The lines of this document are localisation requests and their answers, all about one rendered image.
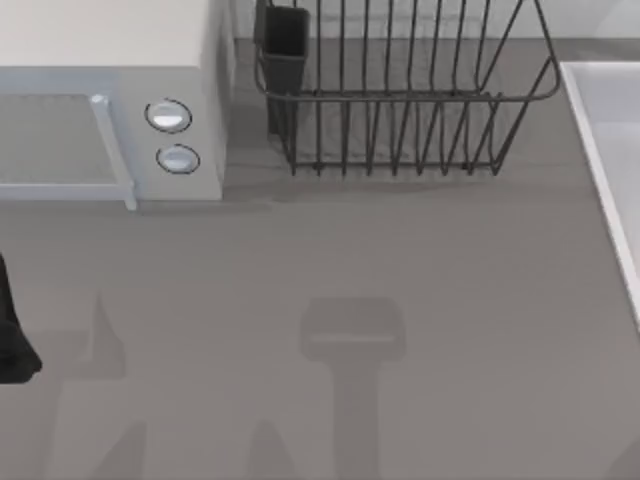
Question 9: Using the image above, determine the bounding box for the small silver microwave knob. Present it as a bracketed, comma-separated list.
[155, 143, 202, 176]

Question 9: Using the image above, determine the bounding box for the large silver microwave knob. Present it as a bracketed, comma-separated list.
[143, 97, 194, 135]

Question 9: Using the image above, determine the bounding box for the black cutlery holder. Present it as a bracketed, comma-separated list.
[253, 0, 311, 136]

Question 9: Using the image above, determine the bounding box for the pale microwave oven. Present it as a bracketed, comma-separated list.
[0, 0, 236, 212]

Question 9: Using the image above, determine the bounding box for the microwave oven door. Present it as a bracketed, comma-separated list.
[0, 92, 138, 212]

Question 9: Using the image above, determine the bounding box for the white sink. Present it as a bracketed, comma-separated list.
[558, 61, 640, 337]

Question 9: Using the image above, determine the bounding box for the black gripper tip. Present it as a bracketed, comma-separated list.
[0, 253, 44, 385]

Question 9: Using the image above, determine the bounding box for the black wire dish rack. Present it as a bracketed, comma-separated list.
[252, 0, 561, 178]

